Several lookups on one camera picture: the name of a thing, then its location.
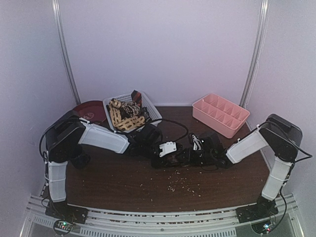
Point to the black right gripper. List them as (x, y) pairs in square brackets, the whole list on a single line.
[(197, 153)]

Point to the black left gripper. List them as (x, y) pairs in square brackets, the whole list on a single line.
[(161, 163)]

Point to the dark brown red patterned tie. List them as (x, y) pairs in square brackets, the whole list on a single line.
[(172, 161)]

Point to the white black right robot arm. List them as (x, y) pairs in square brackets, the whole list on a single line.
[(276, 134)]

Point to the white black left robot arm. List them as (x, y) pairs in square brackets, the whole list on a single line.
[(62, 143)]

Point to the grey plastic mesh basket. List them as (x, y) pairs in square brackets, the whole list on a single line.
[(146, 102)]

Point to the yellow insect patterned tie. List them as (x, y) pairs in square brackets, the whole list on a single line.
[(121, 120)]

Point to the pink divided organizer box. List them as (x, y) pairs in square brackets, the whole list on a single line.
[(220, 114)]

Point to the brown cream patterned tie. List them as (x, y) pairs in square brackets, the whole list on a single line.
[(130, 108)]

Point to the red black striped tie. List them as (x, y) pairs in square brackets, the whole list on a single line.
[(137, 97)]

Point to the dark red round plate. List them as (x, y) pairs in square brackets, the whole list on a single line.
[(91, 110)]

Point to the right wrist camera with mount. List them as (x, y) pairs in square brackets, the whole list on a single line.
[(195, 142)]

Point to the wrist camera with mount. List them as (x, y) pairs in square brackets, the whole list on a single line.
[(195, 142), (167, 148)]

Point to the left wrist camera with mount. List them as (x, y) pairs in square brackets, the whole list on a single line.
[(167, 148)]

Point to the front aluminium rail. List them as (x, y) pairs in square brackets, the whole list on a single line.
[(208, 223)]

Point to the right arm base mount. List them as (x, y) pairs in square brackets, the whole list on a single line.
[(259, 214)]

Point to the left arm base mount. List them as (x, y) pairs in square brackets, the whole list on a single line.
[(67, 216)]

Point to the right aluminium frame post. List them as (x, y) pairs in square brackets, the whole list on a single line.
[(251, 75)]

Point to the aluminium frame post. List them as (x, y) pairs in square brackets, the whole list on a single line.
[(65, 55), (251, 75)]

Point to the left aluminium frame post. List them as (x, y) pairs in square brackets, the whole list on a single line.
[(65, 55)]

